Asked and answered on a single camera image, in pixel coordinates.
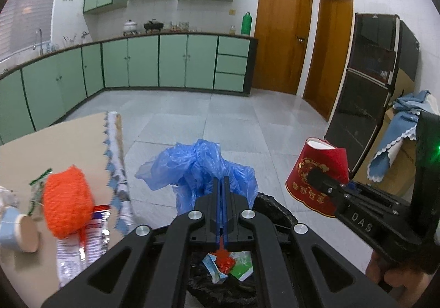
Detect green and white plastic bag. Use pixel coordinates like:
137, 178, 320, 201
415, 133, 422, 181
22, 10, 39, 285
202, 251, 255, 284

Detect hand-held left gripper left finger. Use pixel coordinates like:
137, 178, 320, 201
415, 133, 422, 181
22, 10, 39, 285
40, 175, 223, 308

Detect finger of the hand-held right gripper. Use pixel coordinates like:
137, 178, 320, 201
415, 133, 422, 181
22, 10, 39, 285
345, 181, 411, 209
307, 168, 349, 207

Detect black glass cabinet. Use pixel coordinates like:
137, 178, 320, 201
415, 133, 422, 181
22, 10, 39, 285
325, 12, 420, 180

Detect window blinds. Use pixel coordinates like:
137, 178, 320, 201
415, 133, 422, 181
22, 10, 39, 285
0, 0, 66, 61

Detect floral patterned cloth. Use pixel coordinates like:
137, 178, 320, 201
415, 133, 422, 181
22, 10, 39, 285
102, 110, 134, 236

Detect blue scalloped cloth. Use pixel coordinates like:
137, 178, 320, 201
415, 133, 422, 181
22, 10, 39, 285
366, 90, 432, 182

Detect green thermos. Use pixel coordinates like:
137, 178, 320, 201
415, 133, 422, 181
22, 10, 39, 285
241, 12, 253, 35

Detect black wok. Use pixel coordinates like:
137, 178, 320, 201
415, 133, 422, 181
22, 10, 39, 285
144, 18, 162, 34

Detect cardboard box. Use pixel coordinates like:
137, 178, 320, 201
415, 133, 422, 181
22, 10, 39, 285
352, 102, 440, 197

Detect trash bin with black bag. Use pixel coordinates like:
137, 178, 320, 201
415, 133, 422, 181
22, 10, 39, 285
153, 192, 298, 308

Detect metal faucet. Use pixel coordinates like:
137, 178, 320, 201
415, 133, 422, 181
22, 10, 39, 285
32, 28, 45, 56

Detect blue plastic bag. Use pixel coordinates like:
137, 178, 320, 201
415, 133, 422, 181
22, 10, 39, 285
135, 139, 259, 216

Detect orange foam net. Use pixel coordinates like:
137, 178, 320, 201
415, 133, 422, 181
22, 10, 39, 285
215, 236, 237, 275
43, 164, 96, 260

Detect red paper cup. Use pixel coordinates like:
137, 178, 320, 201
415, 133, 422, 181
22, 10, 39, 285
285, 137, 349, 218

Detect wooden door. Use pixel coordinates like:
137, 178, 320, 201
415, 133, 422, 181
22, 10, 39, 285
302, 0, 354, 121
252, 0, 314, 95

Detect green base cabinets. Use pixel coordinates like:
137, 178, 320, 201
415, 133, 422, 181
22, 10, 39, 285
0, 32, 258, 144

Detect red and white snack packet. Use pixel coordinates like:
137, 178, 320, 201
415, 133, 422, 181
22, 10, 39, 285
56, 205, 112, 288

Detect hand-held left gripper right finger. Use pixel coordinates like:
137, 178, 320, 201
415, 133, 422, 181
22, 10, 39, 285
223, 175, 396, 308

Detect light blue paper cup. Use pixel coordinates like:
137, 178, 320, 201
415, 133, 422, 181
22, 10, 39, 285
0, 207, 39, 254

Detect person's right hand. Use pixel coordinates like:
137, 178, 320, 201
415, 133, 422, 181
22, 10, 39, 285
365, 248, 431, 295

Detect wooden table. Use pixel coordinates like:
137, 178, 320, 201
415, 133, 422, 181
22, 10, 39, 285
115, 112, 125, 166

